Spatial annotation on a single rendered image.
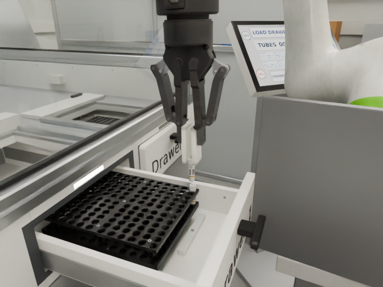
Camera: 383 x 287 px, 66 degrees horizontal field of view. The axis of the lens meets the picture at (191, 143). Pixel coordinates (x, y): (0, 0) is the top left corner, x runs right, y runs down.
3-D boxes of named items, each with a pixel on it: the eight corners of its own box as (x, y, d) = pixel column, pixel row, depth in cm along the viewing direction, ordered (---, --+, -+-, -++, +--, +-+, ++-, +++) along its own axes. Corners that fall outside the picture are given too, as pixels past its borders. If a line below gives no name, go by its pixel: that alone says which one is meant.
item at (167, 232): (199, 191, 57) (199, 188, 57) (156, 253, 42) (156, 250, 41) (190, 189, 57) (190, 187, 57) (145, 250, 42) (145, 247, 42)
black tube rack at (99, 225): (198, 216, 59) (199, 188, 57) (158, 283, 44) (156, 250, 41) (106, 194, 67) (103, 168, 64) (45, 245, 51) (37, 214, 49)
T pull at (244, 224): (265, 221, 48) (266, 214, 47) (257, 252, 41) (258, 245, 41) (243, 216, 49) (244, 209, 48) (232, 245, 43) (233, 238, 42)
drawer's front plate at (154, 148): (191, 145, 97) (191, 113, 93) (147, 188, 72) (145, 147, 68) (186, 144, 98) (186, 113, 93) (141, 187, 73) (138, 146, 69)
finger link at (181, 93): (181, 59, 44) (172, 58, 45) (179, 128, 49) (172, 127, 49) (191, 56, 48) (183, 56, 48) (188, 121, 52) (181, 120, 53)
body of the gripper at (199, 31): (150, 18, 42) (155, 83, 46) (206, 16, 39) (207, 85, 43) (172, 18, 48) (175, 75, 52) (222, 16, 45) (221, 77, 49)
